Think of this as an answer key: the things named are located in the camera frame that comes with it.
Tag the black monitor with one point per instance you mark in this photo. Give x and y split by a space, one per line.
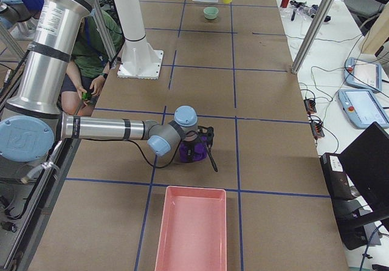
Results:
365 161

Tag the far teach pendant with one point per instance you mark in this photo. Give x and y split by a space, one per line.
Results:
363 74

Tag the black desktop box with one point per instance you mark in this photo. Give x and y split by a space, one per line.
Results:
335 177

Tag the pale green bowl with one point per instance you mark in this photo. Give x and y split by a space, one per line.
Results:
210 13

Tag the aluminium frame post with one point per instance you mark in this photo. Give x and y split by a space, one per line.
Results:
312 32

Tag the crumpled clear plastic bag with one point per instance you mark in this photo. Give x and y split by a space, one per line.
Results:
302 9

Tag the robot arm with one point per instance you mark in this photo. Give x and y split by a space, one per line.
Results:
31 122

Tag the seated person green shirt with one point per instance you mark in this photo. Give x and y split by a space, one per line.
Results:
86 72

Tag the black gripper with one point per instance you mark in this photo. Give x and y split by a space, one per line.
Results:
191 141

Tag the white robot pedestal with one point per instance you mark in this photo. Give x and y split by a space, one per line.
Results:
139 59

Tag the teach pendant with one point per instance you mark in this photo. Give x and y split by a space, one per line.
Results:
363 74
362 108

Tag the purple cloth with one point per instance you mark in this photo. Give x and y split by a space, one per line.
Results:
200 152

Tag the pink plastic bin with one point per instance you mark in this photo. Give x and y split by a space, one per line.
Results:
193 232

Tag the near teach pendant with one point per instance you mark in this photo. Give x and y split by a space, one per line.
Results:
362 108

